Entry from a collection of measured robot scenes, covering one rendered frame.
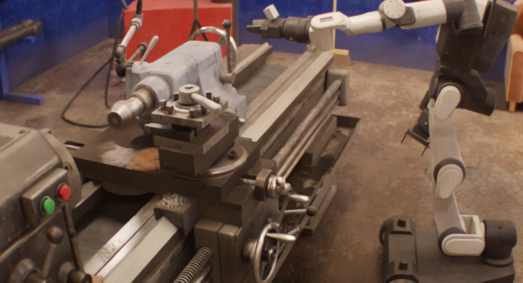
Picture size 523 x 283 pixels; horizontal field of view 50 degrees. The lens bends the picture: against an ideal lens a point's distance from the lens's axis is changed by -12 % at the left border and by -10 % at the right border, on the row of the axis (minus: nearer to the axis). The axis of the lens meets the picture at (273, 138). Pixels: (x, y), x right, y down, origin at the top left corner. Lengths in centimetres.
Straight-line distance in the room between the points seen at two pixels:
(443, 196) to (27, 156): 184
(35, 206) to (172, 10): 372
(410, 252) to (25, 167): 202
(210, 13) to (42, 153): 361
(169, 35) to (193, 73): 268
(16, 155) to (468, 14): 156
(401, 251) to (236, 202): 119
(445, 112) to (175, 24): 280
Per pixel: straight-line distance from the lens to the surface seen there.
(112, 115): 185
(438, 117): 243
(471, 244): 274
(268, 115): 247
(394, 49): 587
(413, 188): 373
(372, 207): 350
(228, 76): 226
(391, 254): 279
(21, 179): 114
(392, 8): 206
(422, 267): 276
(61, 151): 150
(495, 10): 230
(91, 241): 196
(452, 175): 254
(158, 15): 476
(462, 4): 214
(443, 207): 266
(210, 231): 182
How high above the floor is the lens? 180
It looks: 25 degrees down
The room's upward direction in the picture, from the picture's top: straight up
